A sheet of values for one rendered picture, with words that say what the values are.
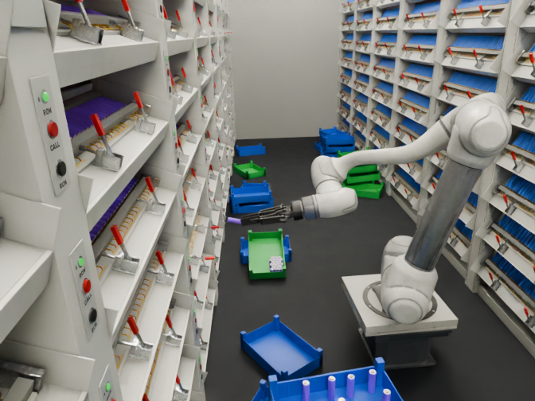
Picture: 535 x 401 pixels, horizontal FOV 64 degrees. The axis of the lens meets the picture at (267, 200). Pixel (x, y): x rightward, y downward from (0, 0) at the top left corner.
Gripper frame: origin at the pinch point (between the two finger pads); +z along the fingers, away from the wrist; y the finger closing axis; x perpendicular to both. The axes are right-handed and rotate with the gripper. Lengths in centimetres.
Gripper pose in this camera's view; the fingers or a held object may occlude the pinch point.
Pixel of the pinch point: (250, 219)
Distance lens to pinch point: 164.7
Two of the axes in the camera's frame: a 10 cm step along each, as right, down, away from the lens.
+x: -2.0, -9.1, -3.6
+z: -9.8, 1.9, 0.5
